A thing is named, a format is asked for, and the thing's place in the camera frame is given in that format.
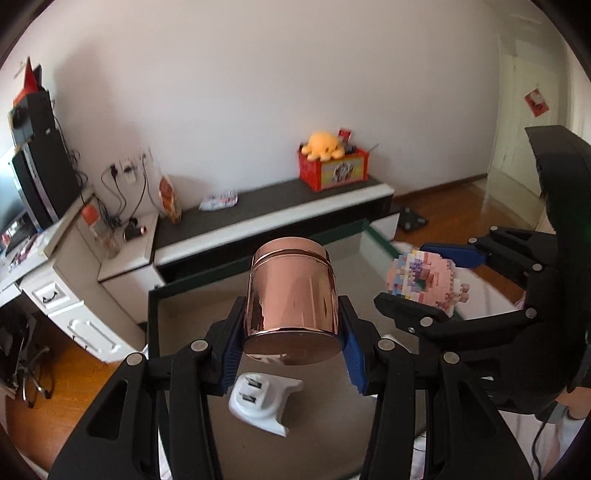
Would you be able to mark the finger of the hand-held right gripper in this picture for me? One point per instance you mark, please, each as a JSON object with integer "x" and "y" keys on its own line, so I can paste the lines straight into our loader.
{"x": 461, "y": 256}
{"x": 415, "y": 319}

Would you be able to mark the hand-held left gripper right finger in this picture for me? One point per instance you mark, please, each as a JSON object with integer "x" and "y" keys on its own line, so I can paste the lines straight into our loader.
{"x": 353, "y": 357}

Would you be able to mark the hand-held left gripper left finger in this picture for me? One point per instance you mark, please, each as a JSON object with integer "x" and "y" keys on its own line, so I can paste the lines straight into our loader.
{"x": 231, "y": 353}

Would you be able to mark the pink brick donut toy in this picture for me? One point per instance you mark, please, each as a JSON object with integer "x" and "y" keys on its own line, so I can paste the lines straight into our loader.
{"x": 429, "y": 281}

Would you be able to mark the pink box with green rim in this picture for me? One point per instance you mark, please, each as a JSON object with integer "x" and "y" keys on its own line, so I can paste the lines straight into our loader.
{"x": 184, "y": 318}

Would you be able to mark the rose gold metal canister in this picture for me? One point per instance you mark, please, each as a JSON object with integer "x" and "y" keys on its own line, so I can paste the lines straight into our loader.
{"x": 291, "y": 295}

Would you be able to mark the white plug adapter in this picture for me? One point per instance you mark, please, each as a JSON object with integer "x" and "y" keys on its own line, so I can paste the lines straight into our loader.
{"x": 258, "y": 406}

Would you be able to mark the black floor scale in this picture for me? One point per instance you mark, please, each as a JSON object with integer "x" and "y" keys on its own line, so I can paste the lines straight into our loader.
{"x": 412, "y": 220}

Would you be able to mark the white door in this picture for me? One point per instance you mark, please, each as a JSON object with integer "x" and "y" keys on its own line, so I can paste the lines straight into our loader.
{"x": 512, "y": 120}

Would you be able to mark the white tissue packet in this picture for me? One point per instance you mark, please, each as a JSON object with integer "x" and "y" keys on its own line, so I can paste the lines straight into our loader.
{"x": 219, "y": 201}

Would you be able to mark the red plastic crate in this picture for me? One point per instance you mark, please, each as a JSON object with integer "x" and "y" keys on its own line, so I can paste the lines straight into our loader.
{"x": 332, "y": 173}

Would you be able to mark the small black device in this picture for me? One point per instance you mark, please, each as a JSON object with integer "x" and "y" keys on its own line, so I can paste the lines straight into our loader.
{"x": 134, "y": 230}

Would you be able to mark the low white cabinet black top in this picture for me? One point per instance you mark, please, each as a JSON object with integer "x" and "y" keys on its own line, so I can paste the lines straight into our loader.
{"x": 277, "y": 198}

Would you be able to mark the orange snack bag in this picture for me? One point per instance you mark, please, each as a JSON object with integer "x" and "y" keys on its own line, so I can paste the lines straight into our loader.
{"x": 170, "y": 201}

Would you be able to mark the red white small packet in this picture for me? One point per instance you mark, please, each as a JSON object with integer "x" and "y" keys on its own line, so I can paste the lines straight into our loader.
{"x": 345, "y": 135}

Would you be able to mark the white desk with drawers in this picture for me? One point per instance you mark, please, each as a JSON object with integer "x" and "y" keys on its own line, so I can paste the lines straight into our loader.
{"x": 69, "y": 295}

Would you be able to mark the red door poster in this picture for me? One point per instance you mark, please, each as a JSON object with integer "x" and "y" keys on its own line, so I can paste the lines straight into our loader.
{"x": 536, "y": 101}

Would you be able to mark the yellow octopus plush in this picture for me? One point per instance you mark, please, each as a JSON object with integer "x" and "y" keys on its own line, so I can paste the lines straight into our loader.
{"x": 323, "y": 144}

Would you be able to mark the clear bottle with orange cap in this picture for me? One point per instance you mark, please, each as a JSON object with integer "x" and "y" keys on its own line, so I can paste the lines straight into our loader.
{"x": 99, "y": 230}

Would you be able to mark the black office chair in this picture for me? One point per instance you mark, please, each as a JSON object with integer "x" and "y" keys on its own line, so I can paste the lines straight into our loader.
{"x": 18, "y": 350}

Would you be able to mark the black tower speaker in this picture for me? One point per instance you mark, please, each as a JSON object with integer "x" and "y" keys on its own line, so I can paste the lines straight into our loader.
{"x": 46, "y": 184}

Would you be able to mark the black computer monitor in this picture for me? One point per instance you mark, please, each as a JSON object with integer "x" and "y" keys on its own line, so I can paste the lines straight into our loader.
{"x": 11, "y": 203}

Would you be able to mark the black box on speaker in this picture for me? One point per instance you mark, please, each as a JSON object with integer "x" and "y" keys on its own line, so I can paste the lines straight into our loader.
{"x": 32, "y": 115}

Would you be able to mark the red orange box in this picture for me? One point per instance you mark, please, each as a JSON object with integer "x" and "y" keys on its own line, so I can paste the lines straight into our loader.
{"x": 31, "y": 81}

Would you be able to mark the white wall sockets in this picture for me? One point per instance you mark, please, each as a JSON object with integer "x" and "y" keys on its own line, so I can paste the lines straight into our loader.
{"x": 127, "y": 173}

